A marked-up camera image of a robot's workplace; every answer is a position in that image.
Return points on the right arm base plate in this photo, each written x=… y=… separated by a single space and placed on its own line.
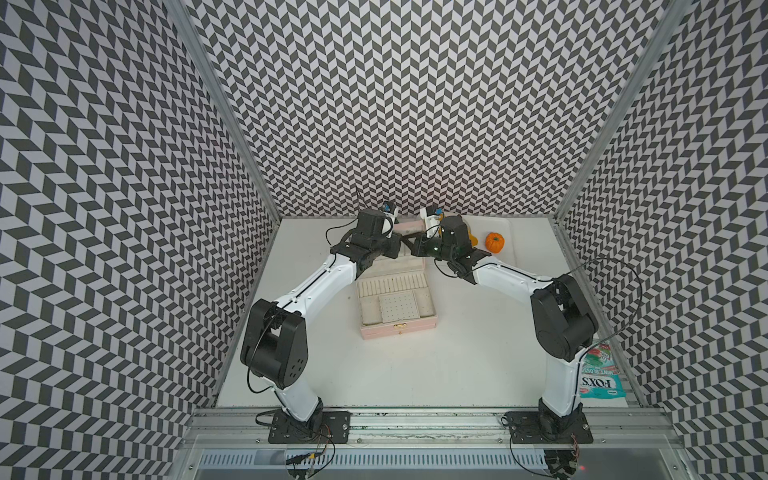
x=533 y=427

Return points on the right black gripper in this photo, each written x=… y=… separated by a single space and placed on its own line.
x=418 y=248

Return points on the pink jewelry box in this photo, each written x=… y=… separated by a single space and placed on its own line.
x=394 y=294

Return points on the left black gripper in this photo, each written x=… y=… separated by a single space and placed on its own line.
x=393 y=245

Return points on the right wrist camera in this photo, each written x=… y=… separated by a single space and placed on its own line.
x=431 y=216

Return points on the white cutting board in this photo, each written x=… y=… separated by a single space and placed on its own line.
x=481 y=227

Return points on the yellow braided bread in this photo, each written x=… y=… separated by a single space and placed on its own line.
x=455 y=231

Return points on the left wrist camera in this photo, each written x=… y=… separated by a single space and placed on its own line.
x=391 y=211

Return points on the aluminium front rail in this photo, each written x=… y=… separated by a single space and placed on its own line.
x=431 y=428

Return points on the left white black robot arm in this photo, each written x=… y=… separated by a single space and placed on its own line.
x=275 y=343

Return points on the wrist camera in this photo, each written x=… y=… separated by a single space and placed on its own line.
x=431 y=216
x=391 y=211

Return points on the colourful candy bag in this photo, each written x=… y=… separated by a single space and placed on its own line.
x=599 y=377

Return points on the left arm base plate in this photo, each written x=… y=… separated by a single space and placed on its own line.
x=331 y=426

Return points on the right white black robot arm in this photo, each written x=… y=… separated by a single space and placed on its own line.
x=564 y=322

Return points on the small orange pumpkin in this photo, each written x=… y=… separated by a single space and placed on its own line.
x=494 y=242

